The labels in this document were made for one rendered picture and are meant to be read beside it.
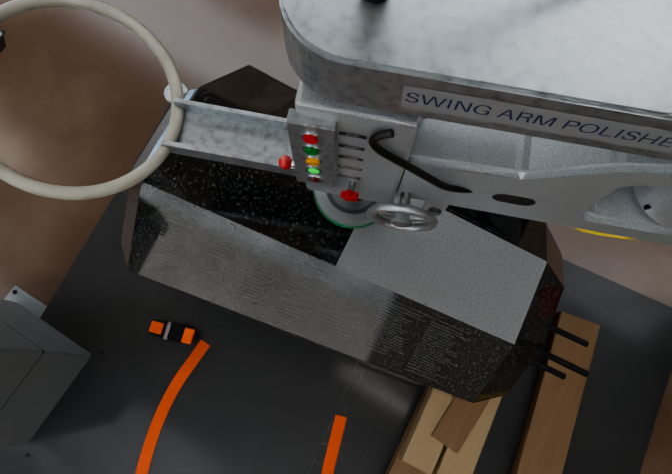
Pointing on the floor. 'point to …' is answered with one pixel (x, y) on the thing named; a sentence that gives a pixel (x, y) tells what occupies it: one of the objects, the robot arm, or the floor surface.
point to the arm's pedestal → (31, 367)
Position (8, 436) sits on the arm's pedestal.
